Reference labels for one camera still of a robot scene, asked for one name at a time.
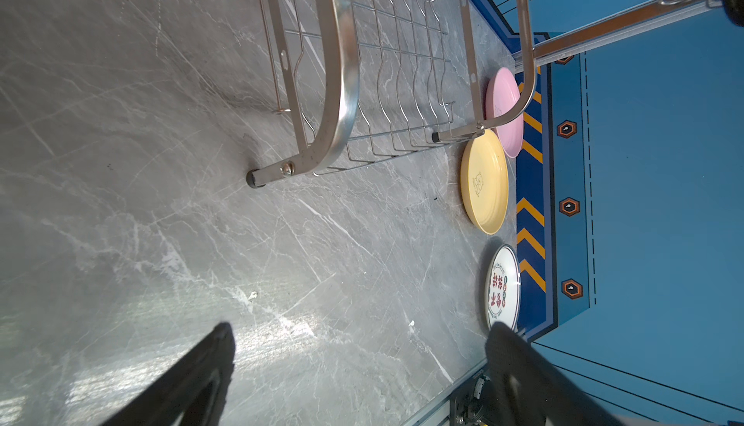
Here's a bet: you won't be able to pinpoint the pink round plate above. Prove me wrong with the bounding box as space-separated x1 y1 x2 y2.
486 68 524 159

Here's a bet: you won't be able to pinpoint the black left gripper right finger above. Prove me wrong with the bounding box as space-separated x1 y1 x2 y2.
486 323 621 425

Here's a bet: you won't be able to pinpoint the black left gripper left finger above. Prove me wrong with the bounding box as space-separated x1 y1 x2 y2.
104 323 236 425

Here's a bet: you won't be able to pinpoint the white plate red characters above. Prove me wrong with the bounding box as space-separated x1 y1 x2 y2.
484 244 521 331

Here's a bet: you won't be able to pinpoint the silver wire dish rack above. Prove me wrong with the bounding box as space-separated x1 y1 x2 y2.
246 0 730 188

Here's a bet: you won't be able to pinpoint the yellow round plate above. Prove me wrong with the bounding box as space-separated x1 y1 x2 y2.
459 130 510 235

